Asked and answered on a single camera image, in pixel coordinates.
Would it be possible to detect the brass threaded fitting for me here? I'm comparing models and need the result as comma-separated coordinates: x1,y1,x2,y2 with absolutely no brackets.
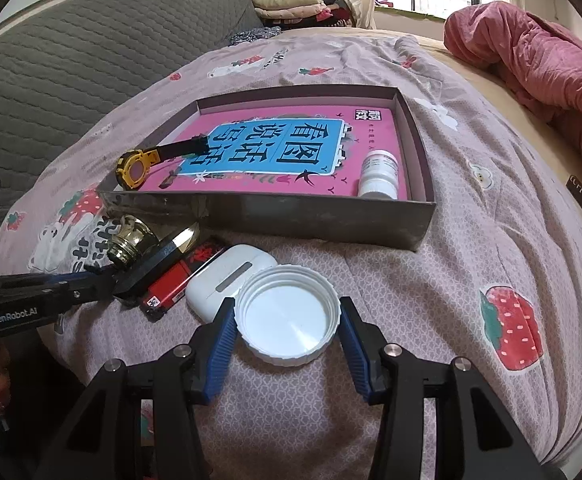
107,214,159,269

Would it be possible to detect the stack of folded clothes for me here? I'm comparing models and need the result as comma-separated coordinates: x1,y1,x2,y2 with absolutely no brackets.
251,0,354,30

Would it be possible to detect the grey cardboard box tray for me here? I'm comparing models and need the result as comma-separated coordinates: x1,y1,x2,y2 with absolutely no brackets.
97,84,435,250

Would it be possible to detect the white earbuds charging case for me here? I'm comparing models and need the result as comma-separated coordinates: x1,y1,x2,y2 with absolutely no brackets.
185,244,278,323

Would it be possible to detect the white plastic jar lid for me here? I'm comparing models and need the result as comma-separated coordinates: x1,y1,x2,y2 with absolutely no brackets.
235,264,341,367

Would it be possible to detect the red lighter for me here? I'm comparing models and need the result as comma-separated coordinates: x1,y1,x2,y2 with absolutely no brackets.
139,236,228,323

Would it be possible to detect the pink blue children's book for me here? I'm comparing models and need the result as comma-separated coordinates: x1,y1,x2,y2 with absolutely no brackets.
140,104,409,200

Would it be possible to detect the yellow black wrist watch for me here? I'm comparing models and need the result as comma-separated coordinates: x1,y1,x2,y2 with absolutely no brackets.
114,136,210,191

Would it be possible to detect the white pill bottle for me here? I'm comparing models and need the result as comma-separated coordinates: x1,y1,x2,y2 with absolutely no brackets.
357,150,399,200

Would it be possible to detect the crumpled red quilt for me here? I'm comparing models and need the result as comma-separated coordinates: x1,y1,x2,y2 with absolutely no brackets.
444,1,582,158

